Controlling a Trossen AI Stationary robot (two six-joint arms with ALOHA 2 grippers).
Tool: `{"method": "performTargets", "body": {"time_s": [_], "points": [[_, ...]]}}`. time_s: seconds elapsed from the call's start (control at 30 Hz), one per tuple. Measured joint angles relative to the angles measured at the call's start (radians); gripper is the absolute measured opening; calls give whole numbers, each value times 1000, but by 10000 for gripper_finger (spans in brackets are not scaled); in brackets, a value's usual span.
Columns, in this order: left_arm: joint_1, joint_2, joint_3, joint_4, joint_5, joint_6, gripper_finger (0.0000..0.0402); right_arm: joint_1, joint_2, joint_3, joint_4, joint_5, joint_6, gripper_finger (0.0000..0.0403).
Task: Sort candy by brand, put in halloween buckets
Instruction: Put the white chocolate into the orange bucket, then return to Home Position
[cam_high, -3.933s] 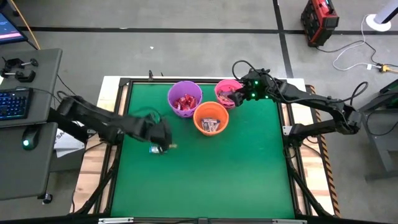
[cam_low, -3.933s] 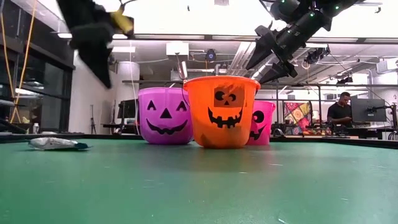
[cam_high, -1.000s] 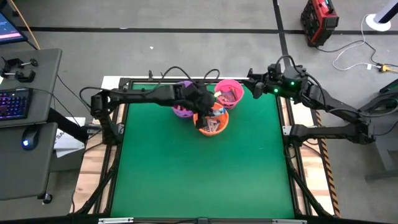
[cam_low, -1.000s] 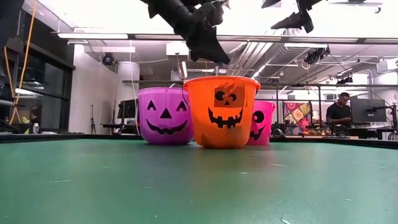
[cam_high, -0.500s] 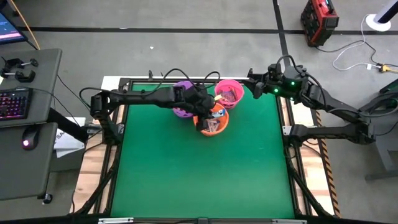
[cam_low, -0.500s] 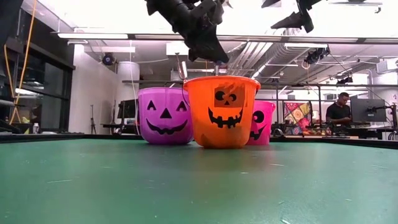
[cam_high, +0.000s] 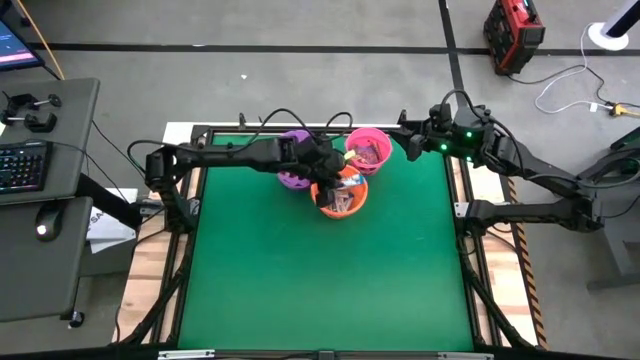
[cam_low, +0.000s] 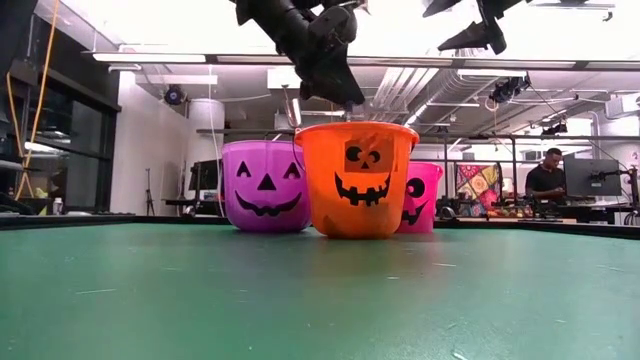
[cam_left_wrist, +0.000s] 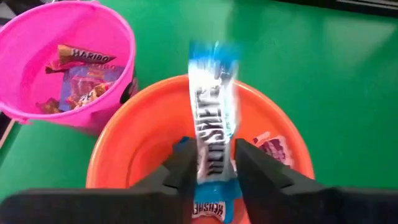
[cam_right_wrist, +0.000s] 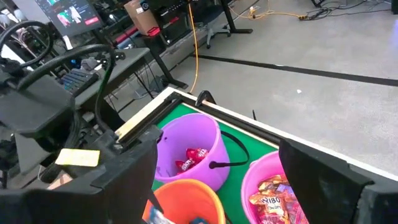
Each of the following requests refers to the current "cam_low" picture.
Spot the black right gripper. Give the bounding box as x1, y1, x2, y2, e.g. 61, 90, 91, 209
422, 0, 531, 56

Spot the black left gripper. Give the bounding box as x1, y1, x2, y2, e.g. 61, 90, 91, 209
279, 19, 366, 104

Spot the orange halloween bucket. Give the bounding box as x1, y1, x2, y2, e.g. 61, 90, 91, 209
293, 121, 421, 240

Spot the purple halloween bucket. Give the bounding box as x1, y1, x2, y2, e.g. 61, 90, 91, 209
220, 139, 314, 234

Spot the pink halloween bucket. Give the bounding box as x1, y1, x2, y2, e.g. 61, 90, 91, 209
397, 160, 445, 235

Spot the long ceiling light panel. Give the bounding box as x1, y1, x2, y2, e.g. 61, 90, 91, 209
216, 54, 301, 65
92, 52, 207, 64

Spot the white round column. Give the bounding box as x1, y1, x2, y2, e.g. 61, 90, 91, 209
188, 98, 226, 166

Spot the dark background monitor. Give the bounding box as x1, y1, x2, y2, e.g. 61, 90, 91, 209
187, 158, 224, 192

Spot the black metal railing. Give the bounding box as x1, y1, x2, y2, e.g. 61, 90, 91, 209
197, 128, 640, 204

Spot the colourful patterned quilt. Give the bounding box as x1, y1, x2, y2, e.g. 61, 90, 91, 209
454, 163, 504, 218

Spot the person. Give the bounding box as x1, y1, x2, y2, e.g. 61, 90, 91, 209
524, 147, 569, 201

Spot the grey desktop monitor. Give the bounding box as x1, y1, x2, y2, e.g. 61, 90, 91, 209
564, 158, 624, 197

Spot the green table mat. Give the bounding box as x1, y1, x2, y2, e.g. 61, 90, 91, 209
0, 223, 640, 360

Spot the black tripod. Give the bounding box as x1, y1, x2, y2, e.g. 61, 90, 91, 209
143, 168, 156, 216

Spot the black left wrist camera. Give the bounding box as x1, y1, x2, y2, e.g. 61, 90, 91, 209
309, 3, 359, 47

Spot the black hanging camera rig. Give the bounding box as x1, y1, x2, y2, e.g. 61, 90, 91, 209
488, 74, 532, 105

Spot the white wall air unit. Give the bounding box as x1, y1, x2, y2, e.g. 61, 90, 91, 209
603, 92, 640, 120

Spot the black aluminium station frame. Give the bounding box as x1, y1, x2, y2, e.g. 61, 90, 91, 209
0, 213, 640, 240

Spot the yellow cord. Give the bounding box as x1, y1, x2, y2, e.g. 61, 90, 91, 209
3, 0, 61, 206

